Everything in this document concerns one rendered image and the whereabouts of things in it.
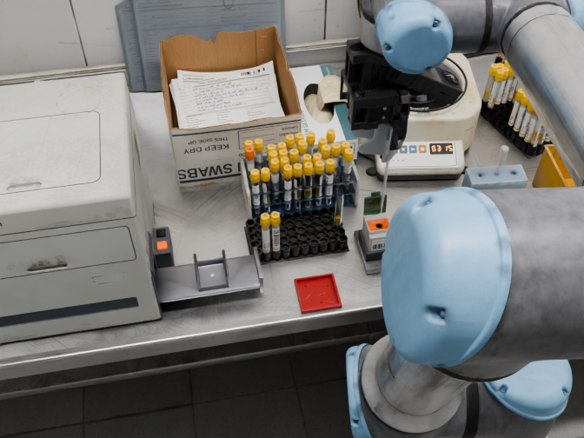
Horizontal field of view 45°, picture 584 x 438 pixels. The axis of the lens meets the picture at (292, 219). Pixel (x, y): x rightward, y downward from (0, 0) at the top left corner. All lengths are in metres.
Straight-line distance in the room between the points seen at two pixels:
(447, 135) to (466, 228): 0.95
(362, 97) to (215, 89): 0.58
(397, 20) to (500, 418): 0.46
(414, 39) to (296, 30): 0.86
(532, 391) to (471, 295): 0.43
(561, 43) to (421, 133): 0.69
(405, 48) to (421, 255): 0.36
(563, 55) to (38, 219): 0.67
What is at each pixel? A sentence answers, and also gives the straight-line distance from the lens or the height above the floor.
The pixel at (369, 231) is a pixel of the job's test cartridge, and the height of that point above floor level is 0.95.
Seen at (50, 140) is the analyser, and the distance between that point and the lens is 1.07.
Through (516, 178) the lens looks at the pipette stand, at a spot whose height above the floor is 0.97.
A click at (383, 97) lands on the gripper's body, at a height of 1.26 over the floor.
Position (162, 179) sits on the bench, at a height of 0.87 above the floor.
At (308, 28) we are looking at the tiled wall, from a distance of 1.61.
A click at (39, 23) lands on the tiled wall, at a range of 1.56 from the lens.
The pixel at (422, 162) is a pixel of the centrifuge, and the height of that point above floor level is 0.91.
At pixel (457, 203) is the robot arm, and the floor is 1.52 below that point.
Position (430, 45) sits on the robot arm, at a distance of 0.77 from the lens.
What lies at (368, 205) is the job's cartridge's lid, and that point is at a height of 0.97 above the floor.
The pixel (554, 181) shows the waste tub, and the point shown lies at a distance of 1.35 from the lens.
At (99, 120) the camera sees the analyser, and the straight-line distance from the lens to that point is 1.08.
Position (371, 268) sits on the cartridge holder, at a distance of 1.22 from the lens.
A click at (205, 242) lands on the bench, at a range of 1.28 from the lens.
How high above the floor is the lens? 1.85
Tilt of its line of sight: 49 degrees down
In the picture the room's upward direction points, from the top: straight up
